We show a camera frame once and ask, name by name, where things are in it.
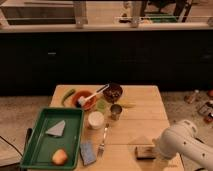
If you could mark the orange plate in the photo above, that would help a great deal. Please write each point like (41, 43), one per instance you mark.
(89, 104)

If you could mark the white round container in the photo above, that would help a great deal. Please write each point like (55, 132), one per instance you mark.
(96, 120)

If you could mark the orange fruit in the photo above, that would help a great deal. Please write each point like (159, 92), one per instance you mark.
(59, 157)

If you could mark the black and tan eraser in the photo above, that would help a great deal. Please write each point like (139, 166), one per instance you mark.
(144, 152)

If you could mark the white dish brush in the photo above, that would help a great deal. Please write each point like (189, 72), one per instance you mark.
(82, 100)

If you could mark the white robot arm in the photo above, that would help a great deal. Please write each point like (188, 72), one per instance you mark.
(181, 138)

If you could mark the silver fork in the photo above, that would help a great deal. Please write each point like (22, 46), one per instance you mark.
(102, 144)

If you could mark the yellow corn cob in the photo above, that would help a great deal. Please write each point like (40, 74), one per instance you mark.
(126, 105)

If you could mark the green plastic tray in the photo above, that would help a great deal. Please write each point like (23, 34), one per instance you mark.
(41, 146)

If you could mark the grey triangular cloth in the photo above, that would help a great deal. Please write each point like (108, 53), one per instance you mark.
(57, 130)

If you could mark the green pepper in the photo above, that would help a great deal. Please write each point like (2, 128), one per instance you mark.
(68, 94)

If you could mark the blue sponge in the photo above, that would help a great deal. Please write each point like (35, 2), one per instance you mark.
(87, 153)

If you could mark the dark brown bowl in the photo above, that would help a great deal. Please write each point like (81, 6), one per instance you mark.
(113, 92)

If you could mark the small metal cup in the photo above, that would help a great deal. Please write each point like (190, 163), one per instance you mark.
(116, 111)

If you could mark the light green cup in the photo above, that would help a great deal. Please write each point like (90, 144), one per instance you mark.
(102, 105)

